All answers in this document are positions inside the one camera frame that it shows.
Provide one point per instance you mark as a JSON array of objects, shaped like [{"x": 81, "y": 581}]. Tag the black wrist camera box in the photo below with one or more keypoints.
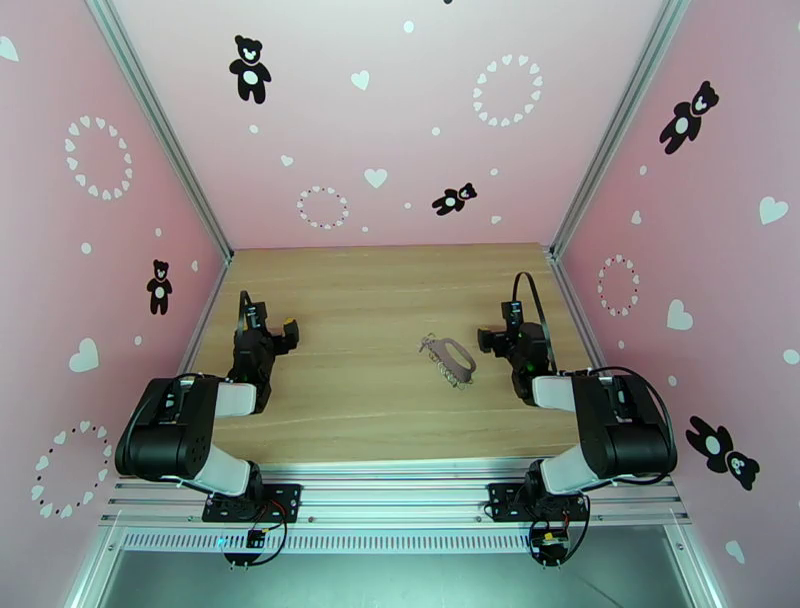
[
  {"x": 255, "y": 315},
  {"x": 512, "y": 315}
]

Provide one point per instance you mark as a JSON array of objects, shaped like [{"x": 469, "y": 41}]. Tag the perforated metal strip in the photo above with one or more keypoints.
[{"x": 375, "y": 542}]

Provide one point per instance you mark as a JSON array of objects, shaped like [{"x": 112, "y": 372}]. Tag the small black circuit board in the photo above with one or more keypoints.
[{"x": 255, "y": 539}]

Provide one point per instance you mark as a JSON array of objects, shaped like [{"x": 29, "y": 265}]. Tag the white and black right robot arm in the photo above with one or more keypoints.
[{"x": 625, "y": 437}]

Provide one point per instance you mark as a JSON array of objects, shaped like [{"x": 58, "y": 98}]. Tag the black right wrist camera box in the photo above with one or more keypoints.
[{"x": 512, "y": 315}]

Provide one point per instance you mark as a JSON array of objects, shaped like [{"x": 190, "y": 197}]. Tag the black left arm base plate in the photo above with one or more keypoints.
[{"x": 287, "y": 500}]

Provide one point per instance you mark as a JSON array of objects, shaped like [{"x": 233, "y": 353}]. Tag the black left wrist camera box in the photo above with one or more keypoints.
[{"x": 255, "y": 315}]

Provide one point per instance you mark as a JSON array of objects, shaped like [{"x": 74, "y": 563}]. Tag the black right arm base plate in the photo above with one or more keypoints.
[{"x": 500, "y": 500}]

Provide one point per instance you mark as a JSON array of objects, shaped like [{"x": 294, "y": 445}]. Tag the aluminium front rail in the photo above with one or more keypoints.
[{"x": 400, "y": 494}]

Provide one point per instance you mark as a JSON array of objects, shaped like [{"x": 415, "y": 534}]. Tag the aluminium side rail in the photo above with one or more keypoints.
[{"x": 205, "y": 315}]

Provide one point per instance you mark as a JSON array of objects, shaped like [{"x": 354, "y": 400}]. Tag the aluminium frame leg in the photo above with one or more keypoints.
[
  {"x": 94, "y": 575},
  {"x": 700, "y": 575}
]

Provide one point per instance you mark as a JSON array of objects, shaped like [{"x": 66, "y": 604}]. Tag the black board with yellow connector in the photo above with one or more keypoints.
[{"x": 550, "y": 540}]

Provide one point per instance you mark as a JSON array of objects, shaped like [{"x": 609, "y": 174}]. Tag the aluminium corner post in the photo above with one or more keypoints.
[
  {"x": 159, "y": 119},
  {"x": 621, "y": 119}
]

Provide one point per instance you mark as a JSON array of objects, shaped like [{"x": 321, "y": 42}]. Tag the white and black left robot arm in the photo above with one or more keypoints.
[{"x": 162, "y": 437}]

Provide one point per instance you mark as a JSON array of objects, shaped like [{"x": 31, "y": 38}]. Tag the grey metal panel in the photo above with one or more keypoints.
[{"x": 400, "y": 581}]

